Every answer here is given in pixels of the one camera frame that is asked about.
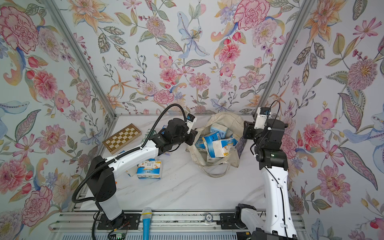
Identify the orange white tissue pack middle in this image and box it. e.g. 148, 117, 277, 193
137, 159, 163, 179

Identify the blue white tissue pack left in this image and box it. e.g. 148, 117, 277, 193
126, 166, 138, 177

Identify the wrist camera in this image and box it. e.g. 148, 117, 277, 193
254, 107, 271, 130
186, 113, 197, 136

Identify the white blue tissue cube pack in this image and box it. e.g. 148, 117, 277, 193
210, 123, 228, 139

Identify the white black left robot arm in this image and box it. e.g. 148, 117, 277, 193
86, 114, 197, 221

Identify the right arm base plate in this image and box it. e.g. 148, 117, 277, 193
217, 213, 240, 230

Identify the beige canvas tote bag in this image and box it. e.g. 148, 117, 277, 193
186, 113, 246, 178

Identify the wooden chessboard box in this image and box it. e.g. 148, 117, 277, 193
103, 124, 142, 154

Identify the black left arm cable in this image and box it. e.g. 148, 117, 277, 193
71, 103, 188, 204

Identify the blue microphone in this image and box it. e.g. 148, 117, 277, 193
142, 208, 152, 240

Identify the silver round knob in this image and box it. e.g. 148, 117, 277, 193
204, 213, 214, 224

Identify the blue tissue pack front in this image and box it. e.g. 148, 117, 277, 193
202, 132, 221, 149

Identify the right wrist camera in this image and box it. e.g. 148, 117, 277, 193
254, 107, 271, 130

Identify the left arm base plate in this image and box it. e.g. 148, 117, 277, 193
97, 213, 141, 230

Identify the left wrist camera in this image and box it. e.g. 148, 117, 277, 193
186, 113, 197, 136

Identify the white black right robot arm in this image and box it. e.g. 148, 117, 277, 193
235, 119, 298, 240

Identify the aluminium front rail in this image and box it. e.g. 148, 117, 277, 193
47, 209, 304, 234

